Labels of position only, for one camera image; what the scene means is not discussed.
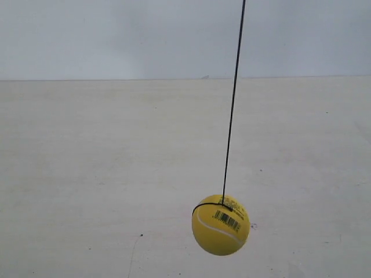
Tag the yellow tennis ball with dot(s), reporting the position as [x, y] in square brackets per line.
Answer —
[220, 224]

